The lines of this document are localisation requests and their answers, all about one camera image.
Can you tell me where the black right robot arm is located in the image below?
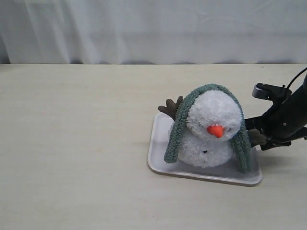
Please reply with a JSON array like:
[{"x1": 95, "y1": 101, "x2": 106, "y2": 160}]
[{"x1": 245, "y1": 79, "x2": 307, "y2": 150}]

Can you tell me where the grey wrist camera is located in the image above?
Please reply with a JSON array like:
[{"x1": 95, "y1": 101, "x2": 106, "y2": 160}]
[{"x1": 252, "y1": 83, "x2": 292, "y2": 102}]

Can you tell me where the white plush snowman toy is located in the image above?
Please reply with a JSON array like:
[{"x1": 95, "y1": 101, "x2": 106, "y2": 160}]
[{"x1": 158, "y1": 90, "x2": 267, "y2": 168}]

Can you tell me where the white plastic tray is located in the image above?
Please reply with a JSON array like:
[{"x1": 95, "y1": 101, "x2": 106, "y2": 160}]
[{"x1": 147, "y1": 113, "x2": 263, "y2": 186}]

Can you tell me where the black camera cable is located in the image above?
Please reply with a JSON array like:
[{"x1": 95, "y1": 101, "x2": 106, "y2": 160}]
[{"x1": 284, "y1": 67, "x2": 307, "y2": 92}]

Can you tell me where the white backdrop curtain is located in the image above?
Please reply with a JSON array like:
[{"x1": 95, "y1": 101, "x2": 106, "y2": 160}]
[{"x1": 0, "y1": 0, "x2": 307, "y2": 64}]

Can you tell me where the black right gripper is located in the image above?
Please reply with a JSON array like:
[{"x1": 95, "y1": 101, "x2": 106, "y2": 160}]
[{"x1": 245, "y1": 105, "x2": 307, "y2": 150}]

